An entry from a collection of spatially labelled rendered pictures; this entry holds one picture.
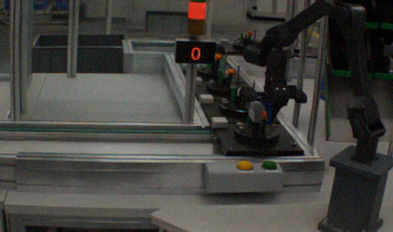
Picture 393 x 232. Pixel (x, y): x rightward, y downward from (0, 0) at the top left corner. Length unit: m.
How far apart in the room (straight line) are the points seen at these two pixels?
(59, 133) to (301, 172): 0.75
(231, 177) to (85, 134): 0.52
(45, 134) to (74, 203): 0.36
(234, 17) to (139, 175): 7.71
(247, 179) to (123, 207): 0.34
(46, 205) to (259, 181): 0.58
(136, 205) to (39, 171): 0.29
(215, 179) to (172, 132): 0.35
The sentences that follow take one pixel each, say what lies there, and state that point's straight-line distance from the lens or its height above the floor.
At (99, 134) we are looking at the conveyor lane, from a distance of 1.85.
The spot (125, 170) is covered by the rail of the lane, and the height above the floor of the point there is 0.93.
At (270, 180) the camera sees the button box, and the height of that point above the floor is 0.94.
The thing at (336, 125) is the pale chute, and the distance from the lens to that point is 1.83.
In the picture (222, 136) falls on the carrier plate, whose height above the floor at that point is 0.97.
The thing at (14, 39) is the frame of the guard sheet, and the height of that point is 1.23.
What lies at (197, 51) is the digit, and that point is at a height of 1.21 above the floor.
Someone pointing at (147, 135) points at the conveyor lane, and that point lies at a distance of 1.86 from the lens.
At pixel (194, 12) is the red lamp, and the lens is 1.78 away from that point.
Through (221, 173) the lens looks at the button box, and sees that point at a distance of 1.56.
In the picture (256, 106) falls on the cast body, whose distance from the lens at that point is 1.77.
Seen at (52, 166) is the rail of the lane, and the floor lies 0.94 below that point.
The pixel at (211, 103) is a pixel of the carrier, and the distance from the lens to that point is 2.11.
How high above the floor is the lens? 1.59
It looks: 18 degrees down
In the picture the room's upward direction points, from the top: 4 degrees clockwise
